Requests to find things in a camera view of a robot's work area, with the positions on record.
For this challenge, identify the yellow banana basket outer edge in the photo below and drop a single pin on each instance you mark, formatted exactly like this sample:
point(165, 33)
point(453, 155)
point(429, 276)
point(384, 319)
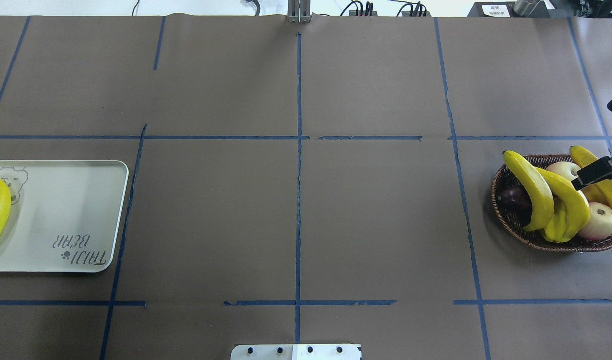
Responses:
point(601, 192)

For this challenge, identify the black power adapter left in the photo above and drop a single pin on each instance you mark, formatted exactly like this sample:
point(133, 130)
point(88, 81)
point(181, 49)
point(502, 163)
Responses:
point(359, 9)

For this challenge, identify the yellow banana basket left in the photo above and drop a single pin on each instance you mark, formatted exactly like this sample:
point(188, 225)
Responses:
point(536, 187)

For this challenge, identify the black power adapter right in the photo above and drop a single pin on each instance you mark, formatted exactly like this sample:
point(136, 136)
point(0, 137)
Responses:
point(413, 10)

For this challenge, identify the brown wicker basket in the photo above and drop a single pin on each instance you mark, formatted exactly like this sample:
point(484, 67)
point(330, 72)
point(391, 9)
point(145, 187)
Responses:
point(514, 221)

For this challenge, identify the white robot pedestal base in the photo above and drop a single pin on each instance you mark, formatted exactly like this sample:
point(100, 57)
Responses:
point(343, 351)

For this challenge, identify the metal cylinder weight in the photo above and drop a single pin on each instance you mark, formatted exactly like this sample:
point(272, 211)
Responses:
point(524, 8)

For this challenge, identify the black box with label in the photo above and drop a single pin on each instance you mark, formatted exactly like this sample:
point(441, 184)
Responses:
point(506, 9)

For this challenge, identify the aluminium frame post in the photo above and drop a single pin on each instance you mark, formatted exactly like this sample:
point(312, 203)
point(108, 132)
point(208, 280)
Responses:
point(299, 11)

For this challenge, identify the yellow banana basket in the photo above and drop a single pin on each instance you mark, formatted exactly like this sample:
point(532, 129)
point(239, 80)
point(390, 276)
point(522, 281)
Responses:
point(536, 187)
point(577, 206)

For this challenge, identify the pink white peach front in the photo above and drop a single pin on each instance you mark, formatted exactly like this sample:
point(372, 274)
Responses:
point(599, 226)

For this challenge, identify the dark purple plum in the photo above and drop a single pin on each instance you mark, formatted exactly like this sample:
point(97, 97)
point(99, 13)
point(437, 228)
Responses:
point(514, 198)

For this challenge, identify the white bear print tray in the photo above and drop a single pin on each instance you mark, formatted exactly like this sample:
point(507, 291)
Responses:
point(64, 215)

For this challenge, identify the yellow banana basket middle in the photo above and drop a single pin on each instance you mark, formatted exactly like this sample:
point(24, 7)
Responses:
point(577, 206)

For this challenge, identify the pink white peach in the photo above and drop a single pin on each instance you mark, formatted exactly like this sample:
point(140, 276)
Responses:
point(599, 226)
point(564, 169)

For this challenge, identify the black power adapter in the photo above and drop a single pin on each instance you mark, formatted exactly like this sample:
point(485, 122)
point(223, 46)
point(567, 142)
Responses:
point(413, 10)
point(359, 9)

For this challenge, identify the pink white peach back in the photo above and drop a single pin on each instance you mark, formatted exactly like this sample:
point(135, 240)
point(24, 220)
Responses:
point(564, 169)

